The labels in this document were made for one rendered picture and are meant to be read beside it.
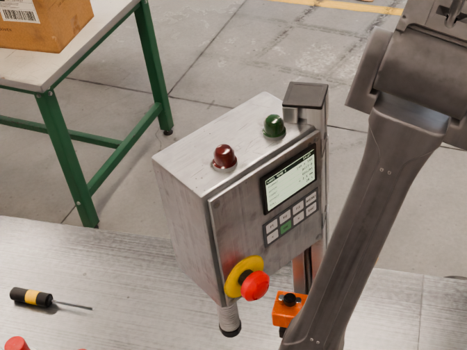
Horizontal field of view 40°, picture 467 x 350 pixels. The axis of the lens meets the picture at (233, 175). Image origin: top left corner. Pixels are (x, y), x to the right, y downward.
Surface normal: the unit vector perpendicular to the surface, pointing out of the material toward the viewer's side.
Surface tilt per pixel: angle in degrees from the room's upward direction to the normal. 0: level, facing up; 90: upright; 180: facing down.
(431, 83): 72
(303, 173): 90
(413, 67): 60
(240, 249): 90
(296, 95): 0
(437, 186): 0
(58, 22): 90
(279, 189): 90
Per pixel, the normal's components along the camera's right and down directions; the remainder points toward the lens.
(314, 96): -0.10, -0.73
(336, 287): -0.35, 0.43
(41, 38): -0.34, 0.65
